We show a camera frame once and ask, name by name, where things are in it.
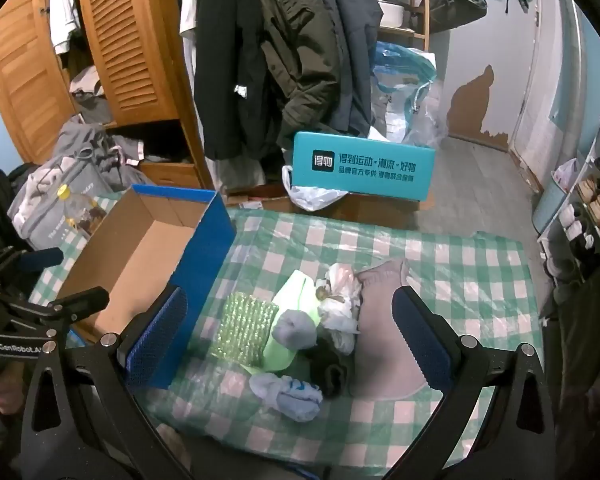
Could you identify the light blue bin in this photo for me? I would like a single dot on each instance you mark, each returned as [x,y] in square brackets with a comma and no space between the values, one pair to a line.
[547,210]

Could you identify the green checked tablecloth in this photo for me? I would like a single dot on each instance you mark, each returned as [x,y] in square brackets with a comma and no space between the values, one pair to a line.
[455,280]

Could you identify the white basin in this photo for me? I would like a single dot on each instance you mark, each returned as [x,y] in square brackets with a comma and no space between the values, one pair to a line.
[391,14]

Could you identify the green bubble wrap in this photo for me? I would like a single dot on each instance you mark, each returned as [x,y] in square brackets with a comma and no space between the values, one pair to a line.
[245,327]

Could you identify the floral plastic bag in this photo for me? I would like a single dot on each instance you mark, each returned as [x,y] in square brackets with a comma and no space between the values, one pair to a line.
[342,310]

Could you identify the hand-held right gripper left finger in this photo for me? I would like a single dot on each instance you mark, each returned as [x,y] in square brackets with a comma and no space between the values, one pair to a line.
[162,332]

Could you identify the blue-sided cardboard box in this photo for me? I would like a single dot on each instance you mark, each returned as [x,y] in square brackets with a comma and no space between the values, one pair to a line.
[145,260]

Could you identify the white shirt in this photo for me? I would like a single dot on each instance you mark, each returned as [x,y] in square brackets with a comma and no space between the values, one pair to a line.
[62,5]

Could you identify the wooden louvred wardrobe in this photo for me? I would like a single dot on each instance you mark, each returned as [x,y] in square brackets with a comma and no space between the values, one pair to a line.
[130,35]

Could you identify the white door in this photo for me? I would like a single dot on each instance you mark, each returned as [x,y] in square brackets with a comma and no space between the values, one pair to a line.
[550,85]

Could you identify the grey tote bag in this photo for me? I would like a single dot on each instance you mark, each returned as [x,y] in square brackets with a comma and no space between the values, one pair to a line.
[45,200]

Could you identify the grey hoodie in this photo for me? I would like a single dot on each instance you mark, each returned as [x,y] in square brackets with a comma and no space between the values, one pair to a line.
[95,145]

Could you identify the black coat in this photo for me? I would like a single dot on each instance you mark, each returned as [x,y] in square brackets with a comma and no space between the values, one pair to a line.
[0,210]

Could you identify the grey sock ball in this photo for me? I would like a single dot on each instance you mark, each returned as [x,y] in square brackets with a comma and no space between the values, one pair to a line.
[295,330]

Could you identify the dark cloth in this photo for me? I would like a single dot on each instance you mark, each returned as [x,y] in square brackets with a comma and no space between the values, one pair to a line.
[590,360]

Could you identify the brown cardboard box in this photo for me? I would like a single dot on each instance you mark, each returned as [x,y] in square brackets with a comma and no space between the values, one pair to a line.
[380,212]

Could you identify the light green cloth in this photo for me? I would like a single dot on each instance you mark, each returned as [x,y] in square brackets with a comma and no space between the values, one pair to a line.
[300,295]

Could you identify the mauve grey garment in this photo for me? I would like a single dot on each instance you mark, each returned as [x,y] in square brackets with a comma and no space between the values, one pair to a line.
[380,340]

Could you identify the white shoe rack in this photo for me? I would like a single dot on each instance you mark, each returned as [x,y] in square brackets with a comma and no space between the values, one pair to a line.
[587,170]

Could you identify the blue and clear plastic bag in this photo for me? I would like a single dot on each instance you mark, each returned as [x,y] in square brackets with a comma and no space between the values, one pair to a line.
[410,95]

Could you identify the assorted shoes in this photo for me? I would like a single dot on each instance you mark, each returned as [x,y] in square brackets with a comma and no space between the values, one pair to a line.
[592,200]

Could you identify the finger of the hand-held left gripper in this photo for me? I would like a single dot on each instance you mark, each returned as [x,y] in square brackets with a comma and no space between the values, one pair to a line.
[42,258]
[87,302]

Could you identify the grey folded clothes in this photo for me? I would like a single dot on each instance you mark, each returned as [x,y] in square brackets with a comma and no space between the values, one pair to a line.
[90,95]

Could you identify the wooden rack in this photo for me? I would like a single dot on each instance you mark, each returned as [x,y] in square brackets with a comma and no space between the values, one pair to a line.
[420,10]

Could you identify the small white plastic bag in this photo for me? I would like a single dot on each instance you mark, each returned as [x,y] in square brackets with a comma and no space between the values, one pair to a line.
[566,172]

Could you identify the navy hanging jacket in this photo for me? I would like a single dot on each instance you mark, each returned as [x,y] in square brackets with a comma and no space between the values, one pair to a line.
[355,35]

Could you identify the black socks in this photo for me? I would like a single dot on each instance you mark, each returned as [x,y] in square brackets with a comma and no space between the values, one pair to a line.
[330,375]

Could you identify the person's left hand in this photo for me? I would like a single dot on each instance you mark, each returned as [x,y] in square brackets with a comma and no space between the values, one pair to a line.
[7,392]

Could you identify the black hanging jacket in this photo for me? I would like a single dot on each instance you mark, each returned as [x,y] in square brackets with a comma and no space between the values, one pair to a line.
[230,60]

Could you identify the olive hanging bag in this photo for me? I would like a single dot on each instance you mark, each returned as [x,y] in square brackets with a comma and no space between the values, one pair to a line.
[460,5]

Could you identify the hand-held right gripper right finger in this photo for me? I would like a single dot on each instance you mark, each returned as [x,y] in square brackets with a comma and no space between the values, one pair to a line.
[425,335]

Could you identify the blue and white socks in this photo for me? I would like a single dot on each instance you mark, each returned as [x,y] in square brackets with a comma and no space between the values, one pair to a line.
[285,395]

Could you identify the yellow-capped oil bottle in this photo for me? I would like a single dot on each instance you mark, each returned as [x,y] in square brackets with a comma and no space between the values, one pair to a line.
[80,212]

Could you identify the teal printed box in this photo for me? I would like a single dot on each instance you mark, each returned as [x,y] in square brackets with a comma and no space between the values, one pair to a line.
[370,170]

